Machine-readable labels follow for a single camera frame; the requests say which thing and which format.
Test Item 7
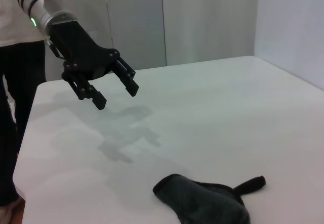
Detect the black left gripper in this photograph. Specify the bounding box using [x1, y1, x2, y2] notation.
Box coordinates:
[48, 20, 140, 111]

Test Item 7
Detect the dark cloth rag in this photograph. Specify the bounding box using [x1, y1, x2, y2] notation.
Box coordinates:
[152, 173, 266, 224]

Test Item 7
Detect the person in white shirt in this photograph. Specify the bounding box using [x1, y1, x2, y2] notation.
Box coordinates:
[0, 0, 51, 221]

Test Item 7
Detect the left wrist cable connector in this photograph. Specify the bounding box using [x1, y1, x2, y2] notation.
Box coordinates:
[44, 35, 64, 60]

